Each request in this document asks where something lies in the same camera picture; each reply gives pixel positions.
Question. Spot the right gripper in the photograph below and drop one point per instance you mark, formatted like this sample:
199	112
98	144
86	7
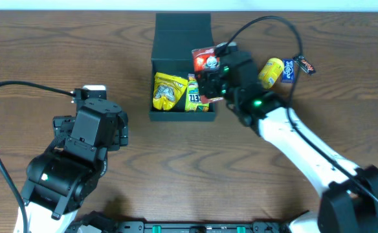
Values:
210	83

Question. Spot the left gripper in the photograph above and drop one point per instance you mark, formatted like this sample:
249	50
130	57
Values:
59	122

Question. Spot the yellow candy canister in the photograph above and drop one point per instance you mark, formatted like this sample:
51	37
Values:
271	72

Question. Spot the red Hello Panda box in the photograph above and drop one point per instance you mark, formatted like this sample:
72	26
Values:
207	74

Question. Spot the green Pretz box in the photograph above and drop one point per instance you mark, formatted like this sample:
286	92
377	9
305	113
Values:
193	99

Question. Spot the black gift box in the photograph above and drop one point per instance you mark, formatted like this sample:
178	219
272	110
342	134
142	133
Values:
176	35

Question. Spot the yellow snack pouch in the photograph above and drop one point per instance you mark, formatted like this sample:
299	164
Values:
167	91

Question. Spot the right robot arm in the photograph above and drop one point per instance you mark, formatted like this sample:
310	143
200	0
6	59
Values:
349	194

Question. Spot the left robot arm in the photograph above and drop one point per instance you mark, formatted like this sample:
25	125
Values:
59	180

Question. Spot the blue Eclipse mint tin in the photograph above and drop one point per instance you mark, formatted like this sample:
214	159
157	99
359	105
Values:
288	75

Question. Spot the black Mars candy bar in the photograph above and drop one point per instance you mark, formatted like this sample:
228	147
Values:
303	63

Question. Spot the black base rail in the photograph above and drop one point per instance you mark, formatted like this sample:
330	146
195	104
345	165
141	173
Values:
97	222

